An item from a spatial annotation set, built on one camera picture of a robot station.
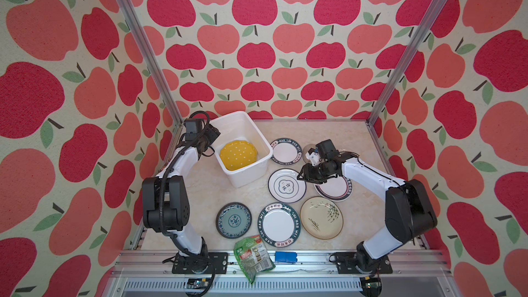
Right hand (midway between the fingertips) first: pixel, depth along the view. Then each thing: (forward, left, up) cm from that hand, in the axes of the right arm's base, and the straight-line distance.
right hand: (302, 181), depth 89 cm
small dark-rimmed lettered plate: (+21, +7, -6) cm, 23 cm away
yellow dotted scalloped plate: (+15, +33, -5) cm, 37 cm away
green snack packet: (-30, +18, -5) cm, 35 cm away
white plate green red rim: (+1, -17, -7) cm, 18 cm away
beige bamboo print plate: (-13, -9, -6) cm, 17 cm away
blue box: (-28, +4, -8) cm, 30 cm away
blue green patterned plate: (-17, +28, -6) cm, 33 cm away
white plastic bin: (+27, +32, +5) cm, 42 cm away
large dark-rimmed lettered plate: (-17, +9, -6) cm, 21 cm away
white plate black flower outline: (0, +7, -6) cm, 10 cm away
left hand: (+15, +40, +11) cm, 44 cm away
